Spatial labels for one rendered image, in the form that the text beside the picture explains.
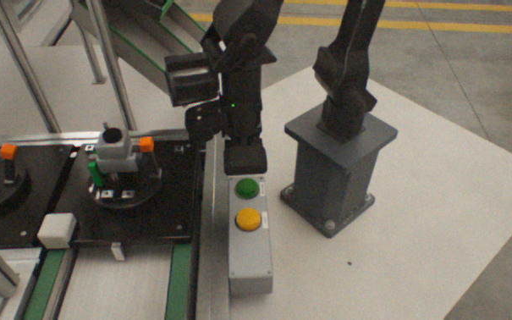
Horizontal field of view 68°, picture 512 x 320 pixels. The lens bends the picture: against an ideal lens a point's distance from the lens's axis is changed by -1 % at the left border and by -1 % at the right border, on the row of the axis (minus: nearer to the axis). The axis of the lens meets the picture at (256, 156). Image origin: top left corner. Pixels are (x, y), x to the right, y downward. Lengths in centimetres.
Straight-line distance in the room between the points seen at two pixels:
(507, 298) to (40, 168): 175
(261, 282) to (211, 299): 8
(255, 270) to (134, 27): 58
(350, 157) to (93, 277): 47
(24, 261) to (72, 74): 73
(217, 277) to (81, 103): 72
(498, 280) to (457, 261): 115
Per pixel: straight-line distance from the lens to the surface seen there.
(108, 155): 66
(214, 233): 66
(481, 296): 190
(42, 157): 86
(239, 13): 47
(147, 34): 93
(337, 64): 57
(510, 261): 206
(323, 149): 65
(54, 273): 70
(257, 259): 62
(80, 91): 123
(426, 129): 108
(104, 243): 68
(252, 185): 70
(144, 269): 69
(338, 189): 70
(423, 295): 77
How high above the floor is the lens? 150
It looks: 44 degrees down
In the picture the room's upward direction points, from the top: straight up
